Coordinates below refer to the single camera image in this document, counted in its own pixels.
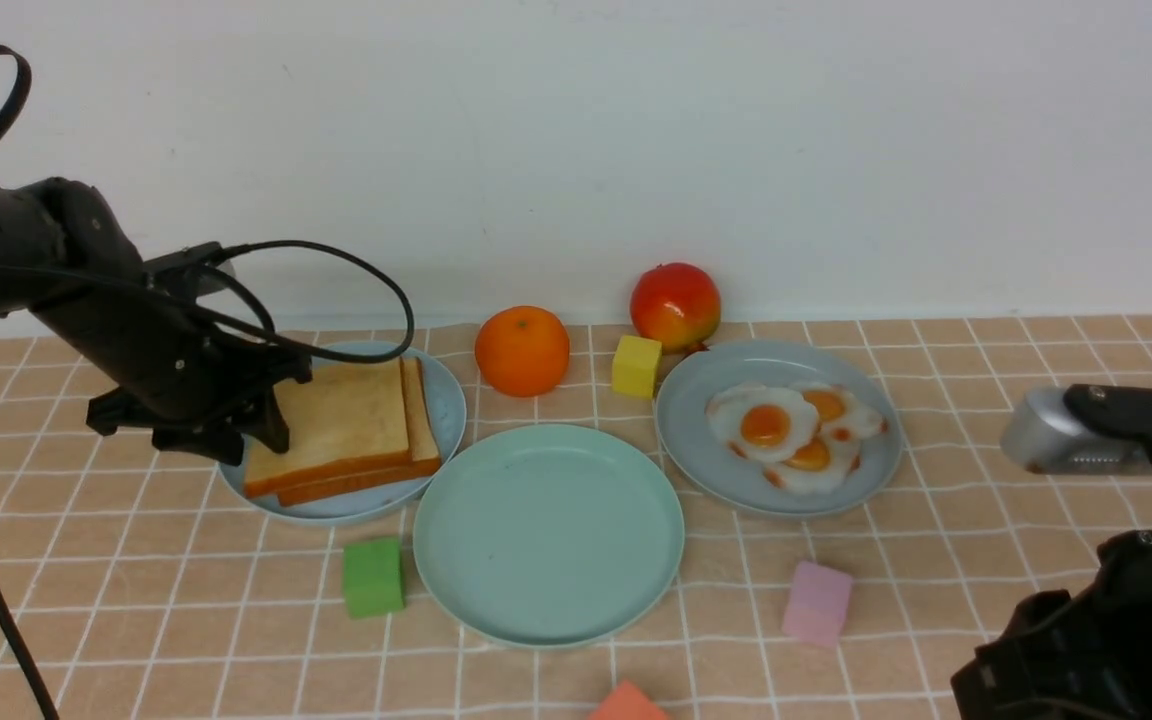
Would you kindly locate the red yellow apple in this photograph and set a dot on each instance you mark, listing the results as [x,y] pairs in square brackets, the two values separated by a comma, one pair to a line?
[677,305]

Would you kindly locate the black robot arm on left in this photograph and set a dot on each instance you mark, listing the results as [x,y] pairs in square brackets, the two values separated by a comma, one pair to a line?
[60,229]

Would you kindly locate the black gripper body on left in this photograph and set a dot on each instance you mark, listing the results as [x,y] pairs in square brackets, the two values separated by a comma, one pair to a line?
[159,352]

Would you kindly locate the checkered orange tablecloth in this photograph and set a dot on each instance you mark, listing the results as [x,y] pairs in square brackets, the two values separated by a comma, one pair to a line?
[147,590]

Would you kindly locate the silver wrist camera on right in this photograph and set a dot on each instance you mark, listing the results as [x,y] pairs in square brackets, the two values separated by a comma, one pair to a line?
[1044,438]

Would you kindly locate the yellow foam cube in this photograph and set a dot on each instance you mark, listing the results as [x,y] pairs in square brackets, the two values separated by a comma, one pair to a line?
[635,366]

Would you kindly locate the fried egg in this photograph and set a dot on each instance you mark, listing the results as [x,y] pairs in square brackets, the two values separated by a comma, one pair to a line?
[842,417]
[816,469]
[760,423]

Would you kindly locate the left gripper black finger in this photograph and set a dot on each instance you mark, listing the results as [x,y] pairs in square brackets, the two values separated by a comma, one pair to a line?
[193,426]

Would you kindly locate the grey-blue right plate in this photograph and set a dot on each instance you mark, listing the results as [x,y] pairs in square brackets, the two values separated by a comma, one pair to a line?
[685,434]

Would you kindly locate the green foam cube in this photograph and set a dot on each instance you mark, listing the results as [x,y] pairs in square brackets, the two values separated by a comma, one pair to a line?
[372,577]

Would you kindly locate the orange fruit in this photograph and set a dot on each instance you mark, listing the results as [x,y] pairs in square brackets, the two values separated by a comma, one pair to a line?
[523,351]

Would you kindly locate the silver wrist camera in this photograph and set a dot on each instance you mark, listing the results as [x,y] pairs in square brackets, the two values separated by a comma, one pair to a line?
[190,273]
[1044,438]

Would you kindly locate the pink foam cube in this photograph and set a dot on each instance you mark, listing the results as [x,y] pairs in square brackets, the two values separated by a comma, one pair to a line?
[818,605]

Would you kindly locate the silver wrist camera on left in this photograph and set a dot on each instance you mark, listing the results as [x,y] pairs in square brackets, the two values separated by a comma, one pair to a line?
[190,273]

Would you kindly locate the green centre plate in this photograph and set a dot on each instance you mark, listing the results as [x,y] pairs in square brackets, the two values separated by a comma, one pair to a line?
[549,536]

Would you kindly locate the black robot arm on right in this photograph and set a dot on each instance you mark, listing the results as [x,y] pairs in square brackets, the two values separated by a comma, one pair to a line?
[1065,655]

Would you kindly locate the toast slice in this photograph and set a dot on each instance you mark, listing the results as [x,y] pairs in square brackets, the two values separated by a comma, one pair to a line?
[348,418]
[426,456]

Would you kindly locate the left gripper black finger toast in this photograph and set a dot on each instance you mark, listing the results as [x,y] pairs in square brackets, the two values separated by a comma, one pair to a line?
[266,423]

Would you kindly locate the orange-red foam cube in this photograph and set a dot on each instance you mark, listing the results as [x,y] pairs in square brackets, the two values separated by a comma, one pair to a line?
[628,702]

